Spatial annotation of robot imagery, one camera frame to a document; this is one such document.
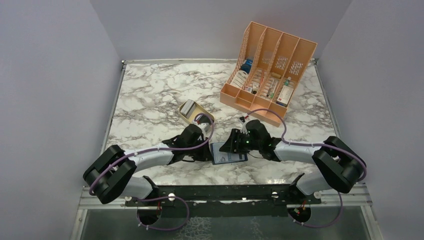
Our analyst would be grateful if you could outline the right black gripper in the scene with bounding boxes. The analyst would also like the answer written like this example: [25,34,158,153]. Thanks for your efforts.
[219,128,261,155]

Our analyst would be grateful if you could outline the blue leather card holder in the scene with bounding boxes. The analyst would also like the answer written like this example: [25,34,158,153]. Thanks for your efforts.
[210,142,248,165]

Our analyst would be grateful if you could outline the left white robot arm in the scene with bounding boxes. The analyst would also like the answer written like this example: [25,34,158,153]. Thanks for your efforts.
[82,123,214,206]

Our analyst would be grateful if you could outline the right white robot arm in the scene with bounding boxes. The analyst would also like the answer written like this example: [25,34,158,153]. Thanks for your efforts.
[219,119,366,204]

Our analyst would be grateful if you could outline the credit cards in tray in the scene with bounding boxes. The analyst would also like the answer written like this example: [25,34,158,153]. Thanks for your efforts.
[180,99,196,118]

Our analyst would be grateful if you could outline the tan oval tray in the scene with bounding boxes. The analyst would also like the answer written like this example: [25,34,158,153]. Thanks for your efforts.
[178,100,215,127]

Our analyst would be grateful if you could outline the small items in organizer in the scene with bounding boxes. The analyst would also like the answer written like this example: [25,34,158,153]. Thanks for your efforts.
[244,81,260,95]

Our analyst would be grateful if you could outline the white red box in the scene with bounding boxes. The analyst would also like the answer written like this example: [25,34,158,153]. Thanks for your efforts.
[276,85,294,105]

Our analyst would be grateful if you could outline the blue round container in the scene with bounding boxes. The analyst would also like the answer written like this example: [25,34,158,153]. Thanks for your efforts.
[240,58,253,74]

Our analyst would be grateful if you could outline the orange desk organizer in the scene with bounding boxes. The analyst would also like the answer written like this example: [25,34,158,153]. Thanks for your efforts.
[220,21,317,127]

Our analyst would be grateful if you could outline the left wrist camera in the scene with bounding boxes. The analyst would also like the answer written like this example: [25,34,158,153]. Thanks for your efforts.
[197,122,211,133]

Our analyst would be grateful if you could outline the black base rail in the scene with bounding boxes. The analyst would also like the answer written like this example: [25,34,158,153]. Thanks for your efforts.
[125,184,322,218]

